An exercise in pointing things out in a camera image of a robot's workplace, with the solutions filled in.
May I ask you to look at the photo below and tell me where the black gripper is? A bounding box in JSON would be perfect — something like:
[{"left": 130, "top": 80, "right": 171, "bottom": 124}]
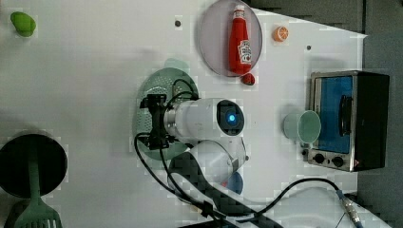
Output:
[{"left": 140, "top": 94, "right": 174, "bottom": 150}]

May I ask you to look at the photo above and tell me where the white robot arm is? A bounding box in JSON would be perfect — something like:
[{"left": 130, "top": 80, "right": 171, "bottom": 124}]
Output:
[{"left": 134, "top": 91, "right": 284, "bottom": 228}]

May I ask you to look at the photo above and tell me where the blue bowl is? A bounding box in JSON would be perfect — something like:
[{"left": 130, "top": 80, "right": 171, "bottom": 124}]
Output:
[{"left": 221, "top": 172, "right": 243, "bottom": 195}]

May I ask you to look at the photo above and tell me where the red strawberry toy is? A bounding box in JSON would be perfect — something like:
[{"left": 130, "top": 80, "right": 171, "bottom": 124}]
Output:
[{"left": 241, "top": 73, "right": 256, "bottom": 86}]

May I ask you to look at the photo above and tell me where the grey round plate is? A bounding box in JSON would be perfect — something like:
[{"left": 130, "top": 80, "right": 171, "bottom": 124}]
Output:
[{"left": 198, "top": 0, "right": 262, "bottom": 77}]

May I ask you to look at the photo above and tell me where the red ketchup bottle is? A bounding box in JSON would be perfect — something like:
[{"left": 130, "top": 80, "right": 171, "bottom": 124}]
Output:
[{"left": 228, "top": 5, "right": 252, "bottom": 75}]

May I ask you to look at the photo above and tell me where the green spatula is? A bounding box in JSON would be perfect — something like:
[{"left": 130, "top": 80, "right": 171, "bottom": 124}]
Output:
[{"left": 14, "top": 146, "right": 63, "bottom": 228}]

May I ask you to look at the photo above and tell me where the green cup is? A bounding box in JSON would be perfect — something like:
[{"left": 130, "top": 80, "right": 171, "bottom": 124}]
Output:
[{"left": 283, "top": 110, "right": 321, "bottom": 143}]

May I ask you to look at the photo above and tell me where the orange slice toy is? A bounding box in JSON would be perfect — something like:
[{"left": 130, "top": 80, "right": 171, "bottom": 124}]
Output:
[{"left": 273, "top": 26, "right": 289, "bottom": 42}]

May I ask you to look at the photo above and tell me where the green toy vegetable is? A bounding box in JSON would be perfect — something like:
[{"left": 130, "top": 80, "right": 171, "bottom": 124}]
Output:
[{"left": 10, "top": 11, "right": 36, "bottom": 37}]

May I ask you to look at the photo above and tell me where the black toaster oven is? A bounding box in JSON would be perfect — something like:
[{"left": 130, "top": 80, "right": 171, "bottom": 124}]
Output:
[{"left": 307, "top": 70, "right": 390, "bottom": 172}]

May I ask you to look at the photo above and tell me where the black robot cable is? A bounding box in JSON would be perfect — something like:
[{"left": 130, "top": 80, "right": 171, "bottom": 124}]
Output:
[{"left": 133, "top": 78, "right": 364, "bottom": 228}]

